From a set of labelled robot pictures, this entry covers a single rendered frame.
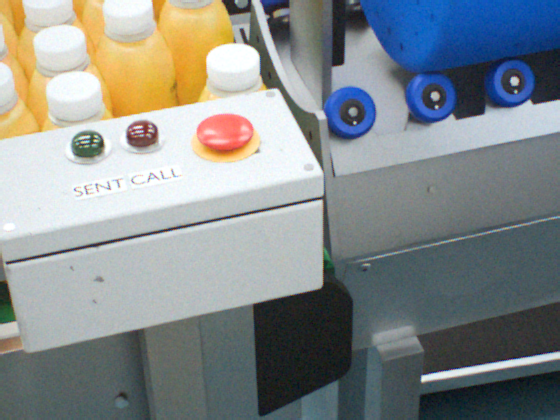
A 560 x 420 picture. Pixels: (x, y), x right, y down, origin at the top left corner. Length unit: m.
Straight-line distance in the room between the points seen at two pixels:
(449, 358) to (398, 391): 0.62
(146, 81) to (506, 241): 0.40
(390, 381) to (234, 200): 0.60
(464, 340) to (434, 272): 0.79
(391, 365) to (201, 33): 0.46
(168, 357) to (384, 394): 0.50
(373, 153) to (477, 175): 0.11
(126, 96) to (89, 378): 0.23
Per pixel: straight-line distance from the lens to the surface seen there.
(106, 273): 0.72
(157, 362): 0.83
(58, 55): 0.89
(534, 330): 1.97
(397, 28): 1.06
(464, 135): 1.05
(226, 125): 0.74
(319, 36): 1.03
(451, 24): 0.95
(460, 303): 1.25
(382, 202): 1.05
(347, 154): 1.02
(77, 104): 0.83
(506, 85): 1.05
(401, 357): 1.25
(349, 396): 1.50
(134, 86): 0.94
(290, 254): 0.75
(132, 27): 0.93
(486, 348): 1.93
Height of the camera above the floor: 1.54
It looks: 40 degrees down
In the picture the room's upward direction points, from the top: 2 degrees counter-clockwise
